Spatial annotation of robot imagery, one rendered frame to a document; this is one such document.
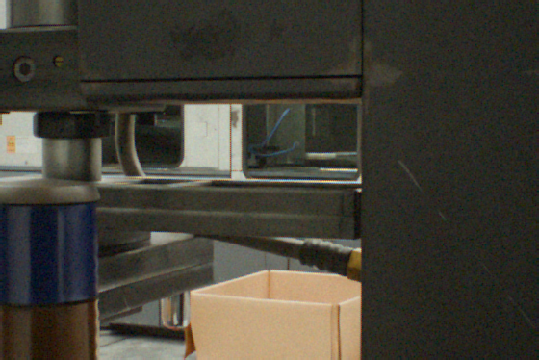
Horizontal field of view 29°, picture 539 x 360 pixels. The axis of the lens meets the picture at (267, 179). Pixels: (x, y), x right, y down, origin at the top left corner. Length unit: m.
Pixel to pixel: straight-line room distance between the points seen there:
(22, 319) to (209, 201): 0.23
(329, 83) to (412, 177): 0.06
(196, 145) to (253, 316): 2.84
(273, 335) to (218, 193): 2.43
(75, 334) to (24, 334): 0.02
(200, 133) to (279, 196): 5.20
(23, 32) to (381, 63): 0.23
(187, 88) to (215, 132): 5.16
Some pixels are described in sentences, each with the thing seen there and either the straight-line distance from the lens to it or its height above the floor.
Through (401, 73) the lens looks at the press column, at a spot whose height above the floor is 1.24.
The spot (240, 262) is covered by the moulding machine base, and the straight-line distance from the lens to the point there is 5.67.
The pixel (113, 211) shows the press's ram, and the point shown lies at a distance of 0.62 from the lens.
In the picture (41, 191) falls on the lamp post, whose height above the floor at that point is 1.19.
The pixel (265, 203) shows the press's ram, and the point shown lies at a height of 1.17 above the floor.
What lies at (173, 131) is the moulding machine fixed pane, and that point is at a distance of 5.86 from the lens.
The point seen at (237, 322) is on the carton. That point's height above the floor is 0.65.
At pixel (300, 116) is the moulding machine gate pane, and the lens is 5.46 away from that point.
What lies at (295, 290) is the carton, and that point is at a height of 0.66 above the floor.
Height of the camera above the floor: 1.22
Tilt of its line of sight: 3 degrees down
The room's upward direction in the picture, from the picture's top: straight up
